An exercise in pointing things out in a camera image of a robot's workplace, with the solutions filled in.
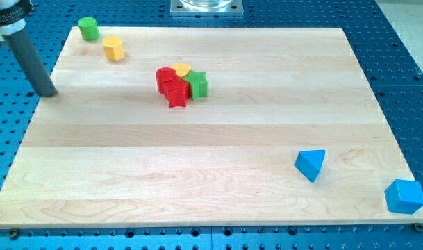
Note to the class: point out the left board support screw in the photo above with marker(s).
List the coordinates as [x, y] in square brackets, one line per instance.
[13, 233]

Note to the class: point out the yellow hexagon block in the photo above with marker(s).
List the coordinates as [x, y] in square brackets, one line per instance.
[113, 48]

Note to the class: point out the board support screw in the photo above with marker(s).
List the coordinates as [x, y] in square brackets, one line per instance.
[13, 233]
[418, 227]

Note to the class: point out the yellow cylinder block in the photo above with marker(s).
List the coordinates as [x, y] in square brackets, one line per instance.
[182, 69]

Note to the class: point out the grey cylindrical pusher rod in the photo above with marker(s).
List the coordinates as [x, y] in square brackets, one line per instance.
[30, 62]

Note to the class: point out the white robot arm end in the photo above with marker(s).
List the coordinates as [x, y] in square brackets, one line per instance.
[12, 15]

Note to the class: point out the blue triangle block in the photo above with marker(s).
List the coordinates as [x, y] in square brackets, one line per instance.
[309, 163]

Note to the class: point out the red cylinder block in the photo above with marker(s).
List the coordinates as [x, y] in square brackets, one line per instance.
[165, 78]

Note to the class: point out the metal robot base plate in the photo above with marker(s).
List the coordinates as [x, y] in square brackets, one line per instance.
[189, 8]

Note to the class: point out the green star block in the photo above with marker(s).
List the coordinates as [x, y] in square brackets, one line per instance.
[198, 84]

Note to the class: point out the green cylinder block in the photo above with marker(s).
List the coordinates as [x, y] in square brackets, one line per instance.
[88, 28]

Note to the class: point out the red star block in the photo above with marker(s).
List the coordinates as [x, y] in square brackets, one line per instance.
[177, 92]

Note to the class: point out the right board support screw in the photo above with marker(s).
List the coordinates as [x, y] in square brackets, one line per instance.
[418, 227]

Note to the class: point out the blue cube block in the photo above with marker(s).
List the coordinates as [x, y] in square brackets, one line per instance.
[404, 196]

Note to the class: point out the light wooden board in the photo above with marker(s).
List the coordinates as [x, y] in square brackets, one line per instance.
[108, 152]

